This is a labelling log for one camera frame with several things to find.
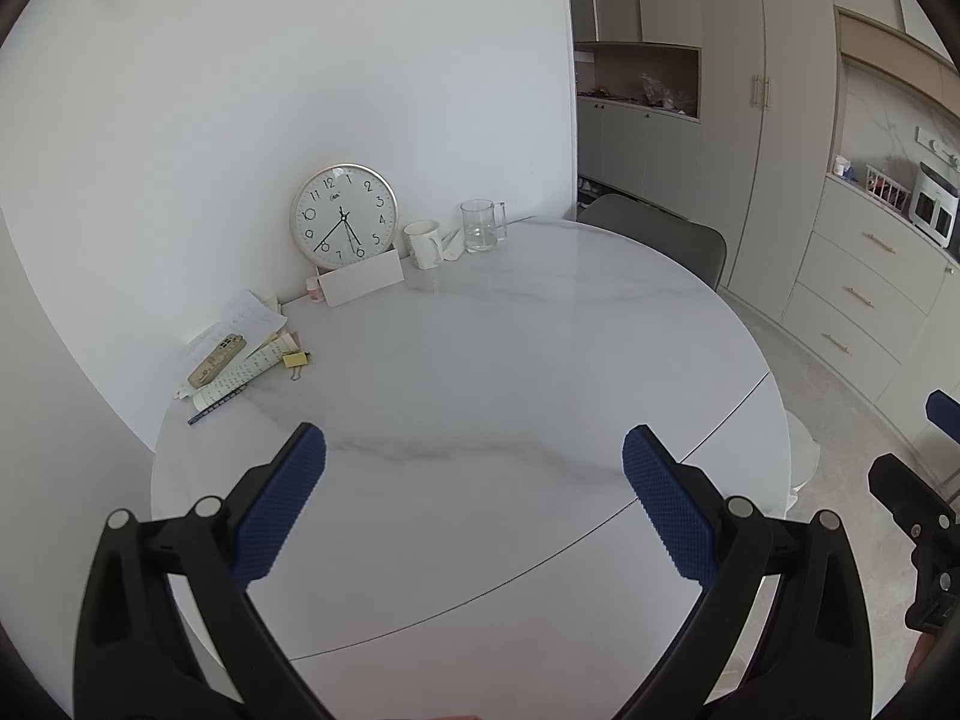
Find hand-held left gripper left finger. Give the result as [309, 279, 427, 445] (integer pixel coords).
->
[73, 422, 328, 720]

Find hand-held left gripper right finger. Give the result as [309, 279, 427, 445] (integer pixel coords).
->
[615, 424, 875, 720]

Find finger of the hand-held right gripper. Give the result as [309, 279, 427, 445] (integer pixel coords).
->
[868, 454, 960, 542]
[925, 390, 960, 451]

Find blue pen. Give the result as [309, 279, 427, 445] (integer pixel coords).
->
[187, 382, 252, 426]

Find beige remote control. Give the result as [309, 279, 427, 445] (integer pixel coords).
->
[187, 334, 248, 389]

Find beige cabinet drawer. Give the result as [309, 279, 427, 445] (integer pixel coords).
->
[780, 281, 901, 406]
[795, 231, 944, 365]
[808, 176, 947, 316]

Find white paper sheets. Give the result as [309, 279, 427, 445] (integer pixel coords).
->
[184, 289, 290, 368]

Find white countertop oven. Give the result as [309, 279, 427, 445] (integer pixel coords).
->
[907, 161, 960, 248]

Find white card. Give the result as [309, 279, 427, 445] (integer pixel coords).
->
[317, 249, 406, 308]

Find grey chair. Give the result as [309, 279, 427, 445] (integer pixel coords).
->
[576, 193, 728, 293]

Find white ceramic mug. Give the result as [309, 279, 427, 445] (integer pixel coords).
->
[403, 220, 443, 271]

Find round white clock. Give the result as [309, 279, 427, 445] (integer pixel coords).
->
[289, 163, 398, 269]

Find beige built-in cabinet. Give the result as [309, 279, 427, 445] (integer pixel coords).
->
[562, 0, 960, 451]

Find clear glass mug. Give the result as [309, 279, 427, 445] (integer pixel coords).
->
[460, 199, 509, 254]

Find pile of small clutter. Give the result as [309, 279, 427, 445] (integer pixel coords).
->
[581, 73, 698, 115]

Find white wire basket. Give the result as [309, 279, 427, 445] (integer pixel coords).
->
[862, 163, 912, 211]

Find white wall socket rail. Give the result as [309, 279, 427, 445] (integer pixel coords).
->
[913, 127, 960, 170]

